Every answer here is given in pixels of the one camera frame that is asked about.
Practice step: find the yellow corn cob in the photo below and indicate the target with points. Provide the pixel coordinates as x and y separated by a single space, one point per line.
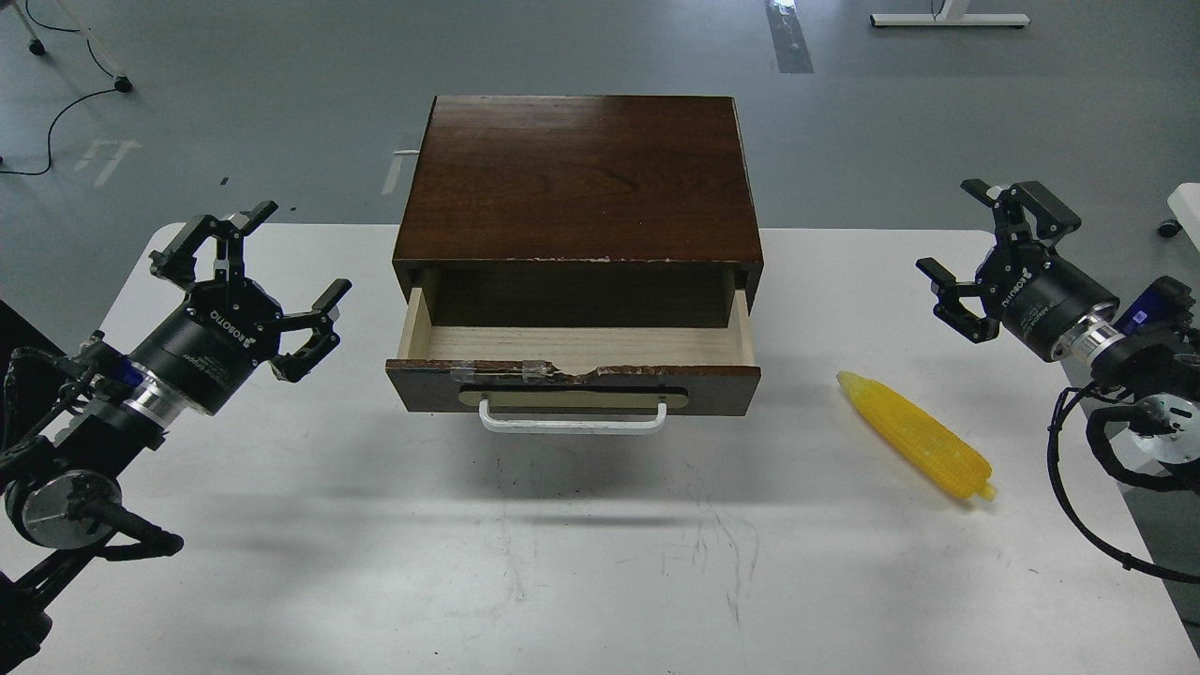
919 438

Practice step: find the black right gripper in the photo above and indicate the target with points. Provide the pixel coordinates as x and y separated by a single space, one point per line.
1032 291

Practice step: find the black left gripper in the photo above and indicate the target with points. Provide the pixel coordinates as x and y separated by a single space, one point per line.
208 345

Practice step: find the wooden drawer with white handle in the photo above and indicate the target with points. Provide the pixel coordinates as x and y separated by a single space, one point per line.
594 380

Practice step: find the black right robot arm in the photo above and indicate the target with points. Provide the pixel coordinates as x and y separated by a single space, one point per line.
1142 361

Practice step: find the white furniture edge with caster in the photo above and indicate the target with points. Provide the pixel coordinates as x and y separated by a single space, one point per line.
1184 201

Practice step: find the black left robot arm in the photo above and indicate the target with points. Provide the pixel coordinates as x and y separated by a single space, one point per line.
60 476

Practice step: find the white table base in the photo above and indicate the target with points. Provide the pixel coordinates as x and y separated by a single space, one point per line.
950 14

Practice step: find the dark wooden cabinet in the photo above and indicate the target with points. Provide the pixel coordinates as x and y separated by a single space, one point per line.
581 179

